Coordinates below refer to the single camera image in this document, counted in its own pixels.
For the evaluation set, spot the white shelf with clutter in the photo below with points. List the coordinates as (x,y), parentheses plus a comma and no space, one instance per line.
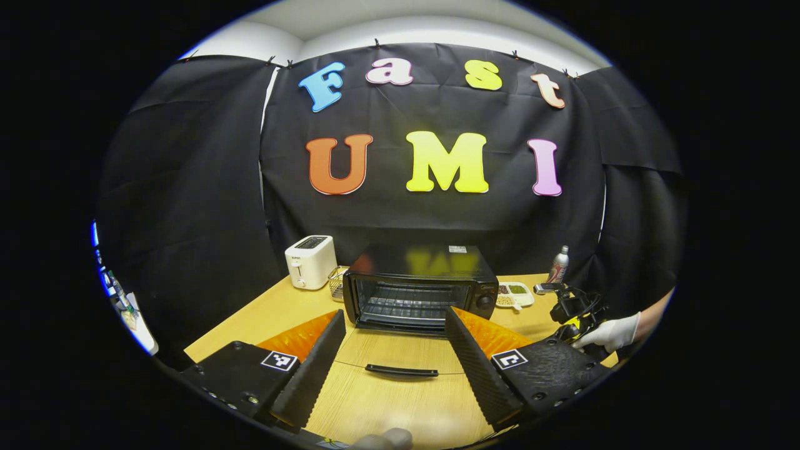
(122,300)

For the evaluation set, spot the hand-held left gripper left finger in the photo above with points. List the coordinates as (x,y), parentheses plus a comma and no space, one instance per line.
(312,375)

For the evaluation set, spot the black electric oven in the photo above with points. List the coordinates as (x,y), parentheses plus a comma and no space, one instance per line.
(415,262)

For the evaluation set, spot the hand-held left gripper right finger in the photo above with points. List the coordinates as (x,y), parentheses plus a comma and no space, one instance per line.
(481,375)

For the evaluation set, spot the white divided snack tray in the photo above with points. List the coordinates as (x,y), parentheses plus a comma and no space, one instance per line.
(515,295)

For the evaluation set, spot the silver bottle with red label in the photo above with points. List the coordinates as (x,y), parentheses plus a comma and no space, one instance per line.
(558,267)

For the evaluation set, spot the white toaster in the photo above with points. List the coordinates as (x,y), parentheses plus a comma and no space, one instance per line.
(310,259)

